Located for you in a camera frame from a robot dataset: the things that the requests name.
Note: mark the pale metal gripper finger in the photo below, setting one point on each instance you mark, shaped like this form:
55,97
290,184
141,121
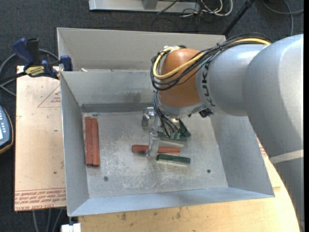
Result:
156,146
150,144

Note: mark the red-brown flat block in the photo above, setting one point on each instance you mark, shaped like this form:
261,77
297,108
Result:
95,142
140,149
88,141

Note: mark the dark green flat block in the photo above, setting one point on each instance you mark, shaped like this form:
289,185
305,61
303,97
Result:
172,159
186,130

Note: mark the grey metal bin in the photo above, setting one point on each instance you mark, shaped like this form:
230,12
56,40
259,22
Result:
125,178

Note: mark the brown cardboard board, red print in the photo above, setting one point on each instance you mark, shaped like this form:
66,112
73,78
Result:
38,139

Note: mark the black cylinder on white bracket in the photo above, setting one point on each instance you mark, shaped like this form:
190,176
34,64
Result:
205,112

